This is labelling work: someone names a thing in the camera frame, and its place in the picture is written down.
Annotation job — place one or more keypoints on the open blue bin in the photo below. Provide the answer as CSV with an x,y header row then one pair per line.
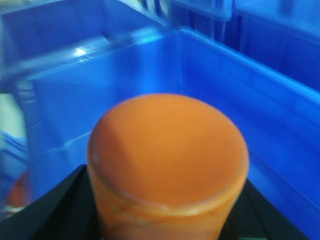
x,y
64,93

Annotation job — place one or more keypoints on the orange cylindrical capacitor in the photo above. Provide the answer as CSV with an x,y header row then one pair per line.
x,y
165,167

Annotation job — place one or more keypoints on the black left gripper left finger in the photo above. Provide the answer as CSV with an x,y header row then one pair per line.
x,y
67,212

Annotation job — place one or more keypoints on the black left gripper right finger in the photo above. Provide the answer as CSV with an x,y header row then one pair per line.
x,y
253,217

